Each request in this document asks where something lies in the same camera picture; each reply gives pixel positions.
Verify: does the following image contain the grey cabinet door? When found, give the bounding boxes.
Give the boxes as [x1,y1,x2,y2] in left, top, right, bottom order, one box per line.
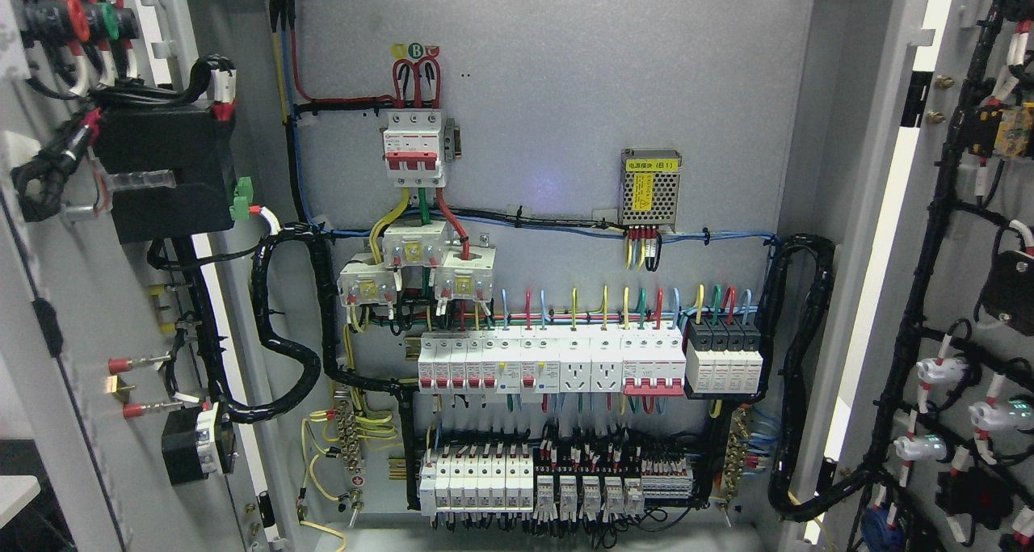
[824,0,1032,551]
[0,0,284,552]

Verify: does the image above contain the white current transformer group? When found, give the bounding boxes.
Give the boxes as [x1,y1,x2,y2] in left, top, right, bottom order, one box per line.
[338,221,496,308]

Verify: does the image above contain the white socket breaker row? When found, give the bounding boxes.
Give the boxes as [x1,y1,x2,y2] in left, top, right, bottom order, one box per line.
[559,328,624,394]

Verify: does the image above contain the metal mesh power supply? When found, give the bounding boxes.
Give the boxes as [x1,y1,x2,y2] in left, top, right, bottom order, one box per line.
[618,150,683,225]

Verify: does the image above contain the red main circuit breaker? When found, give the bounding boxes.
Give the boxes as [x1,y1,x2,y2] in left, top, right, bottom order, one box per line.
[383,109,448,190]

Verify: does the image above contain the white lower breaker row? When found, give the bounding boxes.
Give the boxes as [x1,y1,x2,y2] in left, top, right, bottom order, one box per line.
[418,443,536,519]

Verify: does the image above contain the black white surge protector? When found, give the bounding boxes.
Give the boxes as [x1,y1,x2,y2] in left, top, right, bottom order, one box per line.
[685,318,763,398]

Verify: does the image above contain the black digital power meter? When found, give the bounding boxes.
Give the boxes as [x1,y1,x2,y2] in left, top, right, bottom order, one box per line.
[94,105,237,243]

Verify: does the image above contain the red handle circuit breaker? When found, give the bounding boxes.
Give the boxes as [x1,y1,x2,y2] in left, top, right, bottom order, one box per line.
[620,328,686,397]

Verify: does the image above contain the black left cable harness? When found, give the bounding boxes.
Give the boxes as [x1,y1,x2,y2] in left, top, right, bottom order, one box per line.
[166,222,340,424]

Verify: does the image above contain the black cable harness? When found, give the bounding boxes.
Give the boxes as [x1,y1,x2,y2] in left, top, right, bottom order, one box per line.
[166,222,340,424]
[755,234,877,523]

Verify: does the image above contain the black right cable harness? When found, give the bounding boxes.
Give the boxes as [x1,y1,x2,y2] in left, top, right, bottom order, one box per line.
[755,234,877,523]

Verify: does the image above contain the white rotary selector switch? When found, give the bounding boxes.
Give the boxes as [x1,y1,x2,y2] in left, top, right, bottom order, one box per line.
[162,403,236,486]

